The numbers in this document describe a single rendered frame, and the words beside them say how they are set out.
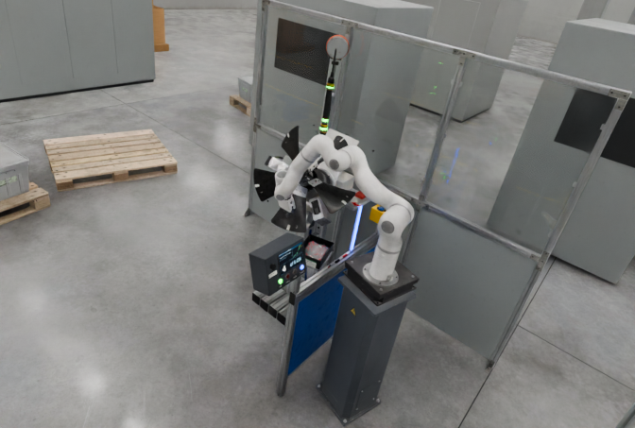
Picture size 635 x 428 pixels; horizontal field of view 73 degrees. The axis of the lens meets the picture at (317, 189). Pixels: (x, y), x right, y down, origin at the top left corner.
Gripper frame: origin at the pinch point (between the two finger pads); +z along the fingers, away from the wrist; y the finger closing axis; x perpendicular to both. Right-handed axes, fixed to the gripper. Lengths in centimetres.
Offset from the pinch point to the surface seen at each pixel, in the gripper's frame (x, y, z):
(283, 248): 39, -38, -34
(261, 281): 54, -38, -26
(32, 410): 161, 54, 61
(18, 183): 83, 263, 60
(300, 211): -10.9, -0.3, 6.4
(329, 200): -19.5, -16.6, -5.8
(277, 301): 10, 15, 99
